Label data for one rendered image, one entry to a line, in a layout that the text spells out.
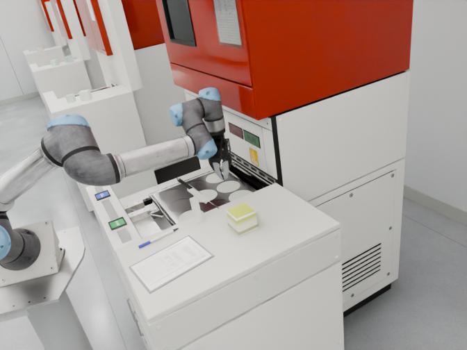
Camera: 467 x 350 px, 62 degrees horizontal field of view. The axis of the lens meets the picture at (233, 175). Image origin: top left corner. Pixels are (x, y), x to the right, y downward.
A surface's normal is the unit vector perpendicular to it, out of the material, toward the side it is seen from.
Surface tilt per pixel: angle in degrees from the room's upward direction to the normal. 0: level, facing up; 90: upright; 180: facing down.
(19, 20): 90
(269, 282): 90
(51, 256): 46
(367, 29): 90
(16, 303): 0
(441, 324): 0
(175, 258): 0
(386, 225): 90
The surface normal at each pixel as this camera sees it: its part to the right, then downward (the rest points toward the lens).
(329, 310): 0.47, 0.34
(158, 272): -0.15, -0.88
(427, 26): -0.87, 0.34
